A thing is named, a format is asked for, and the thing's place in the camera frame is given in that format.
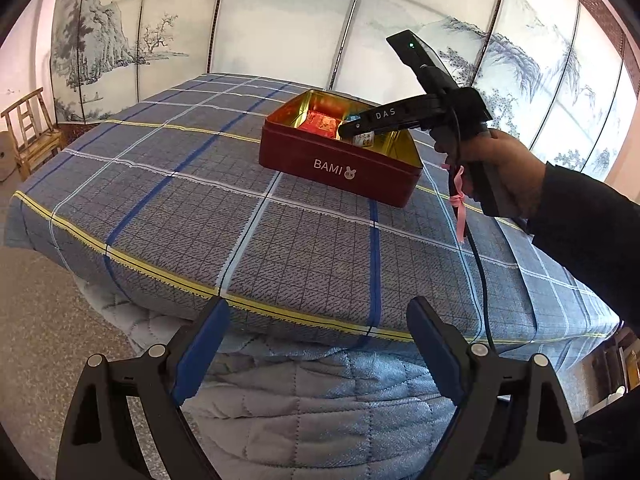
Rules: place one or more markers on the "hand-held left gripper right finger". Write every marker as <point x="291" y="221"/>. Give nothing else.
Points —
<point x="435" y="350"/>

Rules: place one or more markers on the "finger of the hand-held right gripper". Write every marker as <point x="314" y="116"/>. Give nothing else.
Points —
<point x="385" y="115"/>

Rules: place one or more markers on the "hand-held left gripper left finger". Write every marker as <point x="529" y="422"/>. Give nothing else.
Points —
<point x="200" y="350"/>

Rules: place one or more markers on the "red snack packet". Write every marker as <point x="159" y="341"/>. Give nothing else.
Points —
<point x="320" y="122"/>

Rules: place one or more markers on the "red tin box gold interior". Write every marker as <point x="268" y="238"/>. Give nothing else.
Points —
<point x="340" y="170"/>

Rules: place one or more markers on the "person's right forearm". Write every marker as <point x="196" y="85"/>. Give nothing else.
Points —
<point x="590" y="240"/>

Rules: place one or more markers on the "person's right hand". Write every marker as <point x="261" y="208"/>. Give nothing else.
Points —
<point x="515" y="170"/>

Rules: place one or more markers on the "pink ribbon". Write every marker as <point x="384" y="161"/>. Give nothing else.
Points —
<point x="460" y="210"/>

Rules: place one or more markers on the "grey blue quilted pad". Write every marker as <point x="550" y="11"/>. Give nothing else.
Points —
<point x="320" y="400"/>

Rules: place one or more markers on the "painted landscape folding screen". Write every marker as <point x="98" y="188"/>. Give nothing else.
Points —
<point x="280" y="20"/>

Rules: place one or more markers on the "bamboo chair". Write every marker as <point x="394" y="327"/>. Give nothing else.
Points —
<point x="35" y="145"/>

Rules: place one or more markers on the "round wooden disc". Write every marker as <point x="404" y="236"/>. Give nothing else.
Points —
<point x="6" y="157"/>

